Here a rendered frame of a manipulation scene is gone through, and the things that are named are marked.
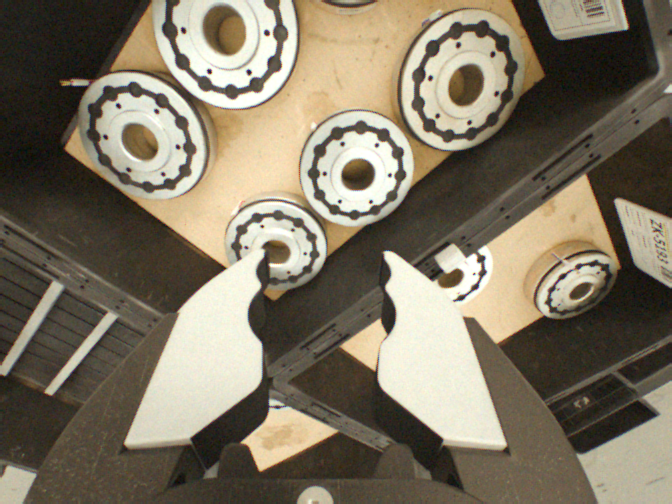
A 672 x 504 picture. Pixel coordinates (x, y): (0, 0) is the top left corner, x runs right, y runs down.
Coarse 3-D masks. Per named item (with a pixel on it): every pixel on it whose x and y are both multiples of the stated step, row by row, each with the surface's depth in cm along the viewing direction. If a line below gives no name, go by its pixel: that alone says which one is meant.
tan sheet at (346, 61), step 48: (432, 0) 21; (480, 0) 21; (144, 48) 21; (336, 48) 22; (384, 48) 23; (528, 48) 23; (288, 96) 24; (336, 96) 24; (384, 96) 24; (240, 144) 26; (288, 144) 26; (192, 192) 28; (240, 192) 28; (192, 240) 30; (336, 240) 32
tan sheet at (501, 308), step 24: (576, 192) 30; (528, 216) 32; (552, 216) 32; (576, 216) 32; (600, 216) 32; (504, 240) 33; (528, 240) 33; (552, 240) 34; (576, 240) 34; (600, 240) 34; (504, 264) 35; (528, 264) 35; (504, 288) 37; (480, 312) 39; (504, 312) 39; (528, 312) 40; (360, 336) 40; (384, 336) 40; (504, 336) 42; (360, 360) 42
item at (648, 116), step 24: (648, 120) 17; (600, 144) 18; (624, 144) 18; (576, 168) 18; (552, 192) 19; (504, 216) 20; (480, 240) 21; (336, 336) 25; (312, 360) 27; (624, 360) 31; (288, 384) 29; (576, 384) 33; (336, 408) 32; (384, 432) 36
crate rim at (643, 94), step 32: (0, 0) 12; (640, 0) 14; (640, 32) 15; (640, 96) 16; (608, 128) 17; (544, 160) 18; (512, 192) 19; (0, 224) 18; (480, 224) 20; (64, 256) 19; (416, 256) 22; (96, 288) 21; (128, 288) 22; (160, 320) 23; (352, 320) 24; (288, 352) 26
